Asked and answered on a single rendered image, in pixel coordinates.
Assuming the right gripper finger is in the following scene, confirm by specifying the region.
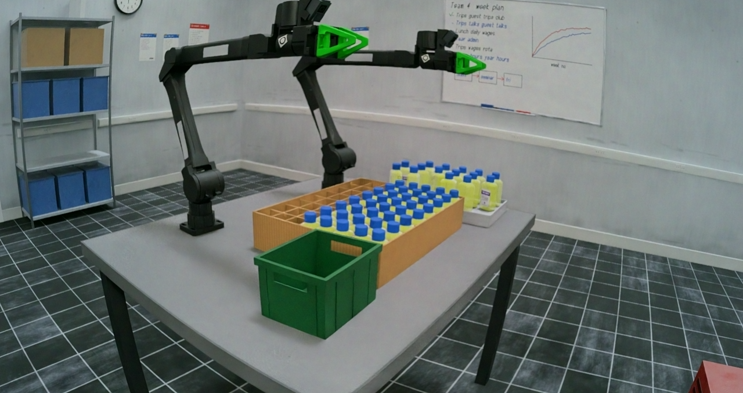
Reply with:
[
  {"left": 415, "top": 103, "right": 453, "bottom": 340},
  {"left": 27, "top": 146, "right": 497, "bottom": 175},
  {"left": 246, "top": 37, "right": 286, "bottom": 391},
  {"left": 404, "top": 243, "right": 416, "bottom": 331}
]
[
  {"left": 338, "top": 27, "right": 369, "bottom": 59},
  {"left": 316, "top": 24, "right": 356, "bottom": 57}
]

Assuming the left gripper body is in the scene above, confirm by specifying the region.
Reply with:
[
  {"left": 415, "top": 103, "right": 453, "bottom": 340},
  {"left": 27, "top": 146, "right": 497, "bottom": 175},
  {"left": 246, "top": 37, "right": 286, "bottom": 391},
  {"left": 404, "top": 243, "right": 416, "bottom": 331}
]
[{"left": 434, "top": 51, "right": 457, "bottom": 74}]

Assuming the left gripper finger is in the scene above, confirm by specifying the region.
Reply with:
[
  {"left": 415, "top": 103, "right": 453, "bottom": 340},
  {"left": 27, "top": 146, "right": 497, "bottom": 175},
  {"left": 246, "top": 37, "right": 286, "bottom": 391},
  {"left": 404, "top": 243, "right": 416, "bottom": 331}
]
[
  {"left": 456, "top": 52, "right": 482, "bottom": 74},
  {"left": 464, "top": 54, "right": 486, "bottom": 75}
]

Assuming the green plastic crate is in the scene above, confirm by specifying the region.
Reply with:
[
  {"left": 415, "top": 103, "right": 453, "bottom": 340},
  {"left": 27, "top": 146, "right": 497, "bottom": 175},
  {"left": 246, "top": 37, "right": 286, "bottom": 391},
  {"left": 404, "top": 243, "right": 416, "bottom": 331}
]
[{"left": 254, "top": 229, "right": 383, "bottom": 340}]

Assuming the white rimmed tray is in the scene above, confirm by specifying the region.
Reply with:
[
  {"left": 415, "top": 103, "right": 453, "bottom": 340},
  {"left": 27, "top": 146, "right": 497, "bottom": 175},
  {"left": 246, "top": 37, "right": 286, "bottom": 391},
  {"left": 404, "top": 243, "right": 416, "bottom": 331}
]
[{"left": 462, "top": 199, "right": 507, "bottom": 228}]

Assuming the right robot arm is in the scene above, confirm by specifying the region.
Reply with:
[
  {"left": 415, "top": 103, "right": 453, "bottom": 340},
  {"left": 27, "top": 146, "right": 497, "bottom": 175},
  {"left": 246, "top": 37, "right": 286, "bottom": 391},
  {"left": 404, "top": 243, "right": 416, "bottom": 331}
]
[{"left": 158, "top": 0, "right": 331, "bottom": 236}]

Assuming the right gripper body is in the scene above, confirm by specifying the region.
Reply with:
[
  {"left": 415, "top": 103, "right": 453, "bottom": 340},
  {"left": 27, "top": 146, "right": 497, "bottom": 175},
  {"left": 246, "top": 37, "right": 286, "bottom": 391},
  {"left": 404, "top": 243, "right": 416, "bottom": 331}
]
[{"left": 291, "top": 25, "right": 338, "bottom": 59}]

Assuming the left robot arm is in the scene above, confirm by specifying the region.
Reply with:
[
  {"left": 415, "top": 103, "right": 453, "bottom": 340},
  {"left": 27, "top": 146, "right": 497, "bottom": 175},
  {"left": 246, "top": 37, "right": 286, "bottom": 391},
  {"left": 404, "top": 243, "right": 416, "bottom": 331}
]
[{"left": 292, "top": 29, "right": 459, "bottom": 190}]

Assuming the brown cardboard carton with dividers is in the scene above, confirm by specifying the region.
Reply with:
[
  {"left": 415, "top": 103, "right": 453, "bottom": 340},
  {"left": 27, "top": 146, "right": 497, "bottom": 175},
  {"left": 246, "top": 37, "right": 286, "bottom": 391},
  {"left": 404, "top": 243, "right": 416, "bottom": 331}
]
[{"left": 253, "top": 178, "right": 465, "bottom": 289}]

